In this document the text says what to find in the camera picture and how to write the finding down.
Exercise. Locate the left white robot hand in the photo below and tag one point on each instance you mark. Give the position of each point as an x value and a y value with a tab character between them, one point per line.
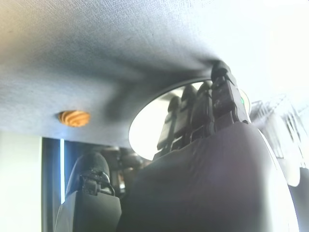
193	193

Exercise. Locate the orange swirl cookie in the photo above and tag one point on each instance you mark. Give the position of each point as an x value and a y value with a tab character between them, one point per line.
74	118

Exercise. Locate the white robot column, blue light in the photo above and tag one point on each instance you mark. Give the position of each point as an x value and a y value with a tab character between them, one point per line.
50	169

